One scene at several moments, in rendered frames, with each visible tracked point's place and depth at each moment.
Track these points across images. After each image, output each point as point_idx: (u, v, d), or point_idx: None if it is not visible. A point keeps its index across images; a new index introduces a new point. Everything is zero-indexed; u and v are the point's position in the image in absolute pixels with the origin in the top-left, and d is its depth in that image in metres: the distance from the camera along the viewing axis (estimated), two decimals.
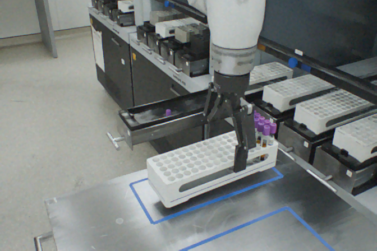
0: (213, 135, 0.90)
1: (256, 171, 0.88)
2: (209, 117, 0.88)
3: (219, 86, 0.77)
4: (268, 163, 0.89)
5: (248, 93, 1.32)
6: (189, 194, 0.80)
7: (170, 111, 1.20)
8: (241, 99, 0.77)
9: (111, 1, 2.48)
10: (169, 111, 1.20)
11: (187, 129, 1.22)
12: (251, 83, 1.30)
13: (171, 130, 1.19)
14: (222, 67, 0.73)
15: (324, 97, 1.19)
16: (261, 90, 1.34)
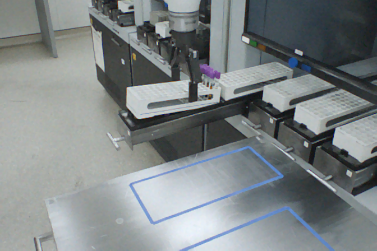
0: (175, 78, 1.27)
1: (203, 106, 1.24)
2: (171, 65, 1.25)
3: (174, 40, 1.13)
4: (213, 102, 1.25)
5: (248, 93, 1.32)
6: (154, 112, 1.15)
7: None
8: (189, 49, 1.13)
9: (111, 1, 2.48)
10: None
11: (187, 129, 1.22)
12: (251, 83, 1.30)
13: (171, 130, 1.19)
14: (175, 26, 1.09)
15: (324, 97, 1.19)
16: (261, 90, 1.34)
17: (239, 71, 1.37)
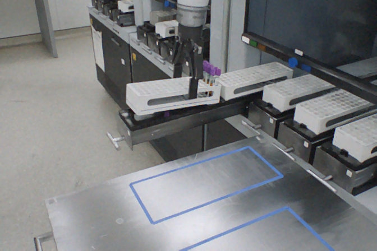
0: (176, 76, 1.26)
1: (203, 103, 1.23)
2: (174, 62, 1.24)
3: (180, 33, 1.12)
4: (214, 99, 1.25)
5: (248, 93, 1.32)
6: (154, 108, 1.14)
7: (168, 112, 1.20)
8: (195, 44, 1.13)
9: (111, 1, 2.48)
10: (168, 112, 1.20)
11: (187, 129, 1.22)
12: (251, 83, 1.30)
13: (171, 130, 1.19)
14: (183, 19, 1.10)
15: (324, 97, 1.19)
16: (261, 90, 1.34)
17: (239, 71, 1.37)
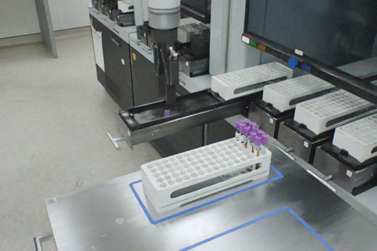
0: None
1: (248, 180, 0.90)
2: None
3: None
4: (261, 172, 0.91)
5: (248, 93, 1.32)
6: (180, 200, 0.82)
7: (168, 112, 1.20)
8: None
9: (111, 1, 2.48)
10: (168, 112, 1.20)
11: (187, 129, 1.22)
12: (251, 83, 1.30)
13: (171, 130, 1.19)
14: None
15: (324, 97, 1.19)
16: (261, 90, 1.34)
17: (239, 71, 1.37)
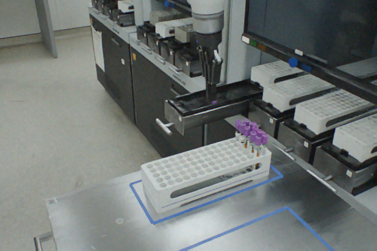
0: None
1: (248, 180, 0.90)
2: None
3: None
4: (261, 172, 0.91)
5: None
6: (180, 200, 0.82)
7: (216, 101, 1.26)
8: None
9: (111, 1, 2.48)
10: (216, 101, 1.26)
11: (231, 116, 1.30)
12: (290, 73, 1.38)
13: (219, 116, 1.27)
14: None
15: (324, 97, 1.19)
16: None
17: (277, 63, 1.45)
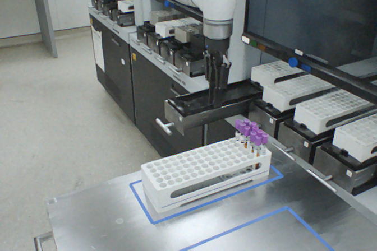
0: (217, 96, 1.24)
1: (248, 180, 0.90)
2: None
3: None
4: (261, 172, 0.91)
5: None
6: (180, 200, 0.82)
7: None
8: None
9: (111, 1, 2.48)
10: None
11: (231, 116, 1.30)
12: (290, 73, 1.38)
13: (219, 116, 1.27)
14: None
15: (324, 97, 1.19)
16: None
17: (277, 63, 1.45)
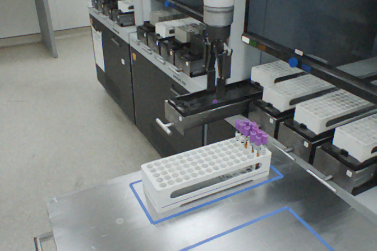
0: (221, 86, 1.22)
1: (248, 180, 0.90)
2: None
3: None
4: (261, 172, 0.91)
5: None
6: (180, 200, 0.82)
7: (216, 101, 1.26)
8: (210, 37, 1.19)
9: (111, 1, 2.48)
10: (216, 101, 1.26)
11: (231, 116, 1.30)
12: (290, 73, 1.38)
13: (219, 116, 1.27)
14: None
15: (324, 97, 1.19)
16: None
17: (277, 63, 1.45)
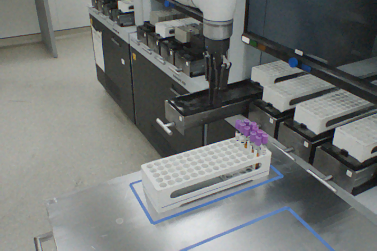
0: (218, 96, 1.24)
1: (248, 180, 0.90)
2: None
3: None
4: (261, 172, 0.91)
5: None
6: (180, 200, 0.82)
7: None
8: (210, 50, 1.21)
9: (111, 1, 2.48)
10: None
11: (231, 116, 1.30)
12: (290, 73, 1.38)
13: (219, 116, 1.27)
14: None
15: (324, 97, 1.19)
16: None
17: (277, 63, 1.45)
